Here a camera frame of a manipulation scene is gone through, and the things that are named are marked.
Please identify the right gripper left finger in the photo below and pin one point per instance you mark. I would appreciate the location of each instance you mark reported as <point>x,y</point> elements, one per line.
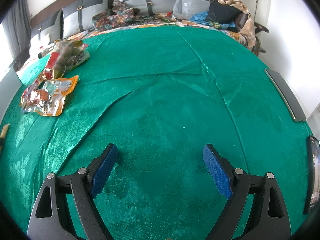
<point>50,217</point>

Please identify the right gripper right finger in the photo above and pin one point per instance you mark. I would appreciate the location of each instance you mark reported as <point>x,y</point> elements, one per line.
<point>255,207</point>

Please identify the orange clear snack bag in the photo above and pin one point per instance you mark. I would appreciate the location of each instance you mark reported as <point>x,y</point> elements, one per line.
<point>47,98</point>

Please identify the red green snack bag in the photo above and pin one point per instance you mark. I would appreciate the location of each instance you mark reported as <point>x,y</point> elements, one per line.
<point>65,57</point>

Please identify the black tablet device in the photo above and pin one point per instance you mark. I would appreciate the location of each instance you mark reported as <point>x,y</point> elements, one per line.
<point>312,196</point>

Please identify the green tablecloth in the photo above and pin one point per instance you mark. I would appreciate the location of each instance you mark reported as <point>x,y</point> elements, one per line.
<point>159,94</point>

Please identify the beige blanket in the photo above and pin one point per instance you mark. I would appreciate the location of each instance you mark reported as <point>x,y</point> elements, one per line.
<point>244,23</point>

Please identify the grey curtain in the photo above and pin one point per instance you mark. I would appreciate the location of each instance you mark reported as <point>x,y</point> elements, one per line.
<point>17,29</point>

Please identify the blue cloth on sofa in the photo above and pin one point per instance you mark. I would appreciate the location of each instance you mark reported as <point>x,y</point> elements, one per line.
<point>200,18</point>

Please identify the black bag on sofa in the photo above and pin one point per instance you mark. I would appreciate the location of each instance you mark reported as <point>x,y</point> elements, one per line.
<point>222,13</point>

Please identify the floral sofa cover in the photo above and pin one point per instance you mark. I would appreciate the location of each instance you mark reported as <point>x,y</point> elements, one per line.
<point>120,16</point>

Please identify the clear plastic bag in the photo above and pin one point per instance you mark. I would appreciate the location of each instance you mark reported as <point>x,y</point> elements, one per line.
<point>181,9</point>

